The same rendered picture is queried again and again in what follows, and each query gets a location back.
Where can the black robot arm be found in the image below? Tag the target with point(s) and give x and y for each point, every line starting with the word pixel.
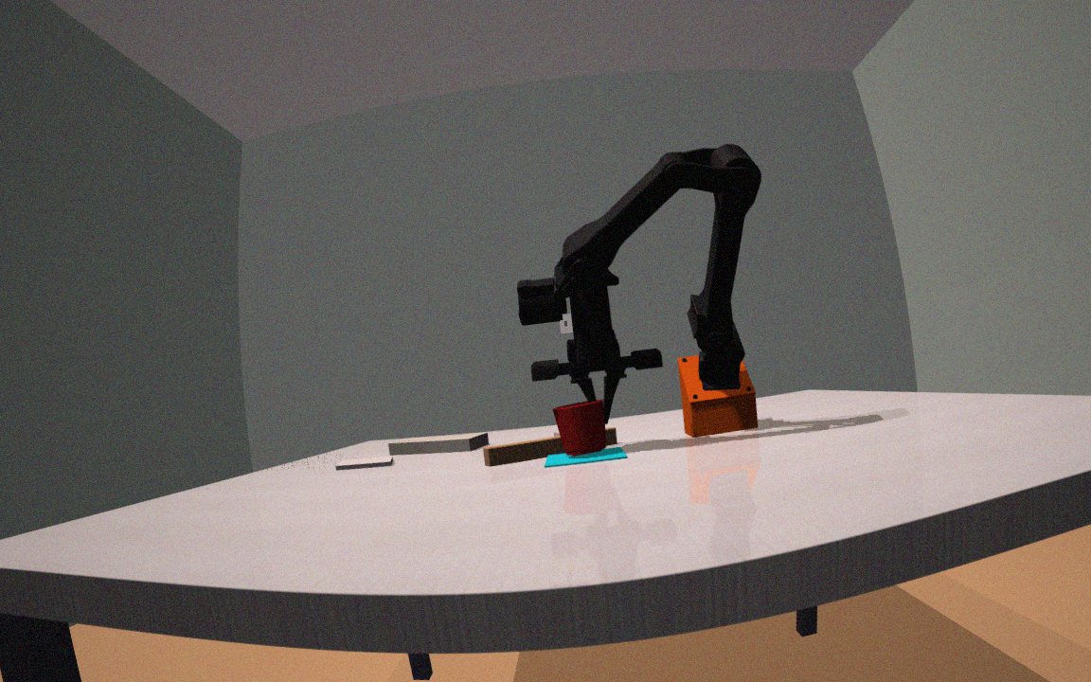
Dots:
pixel 582 273

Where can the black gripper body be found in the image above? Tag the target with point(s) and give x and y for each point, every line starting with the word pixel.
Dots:
pixel 593 339

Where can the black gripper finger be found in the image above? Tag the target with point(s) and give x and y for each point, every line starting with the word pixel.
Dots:
pixel 610 385
pixel 587 388

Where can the tan wooden bar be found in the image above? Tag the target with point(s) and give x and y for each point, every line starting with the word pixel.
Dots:
pixel 532 449

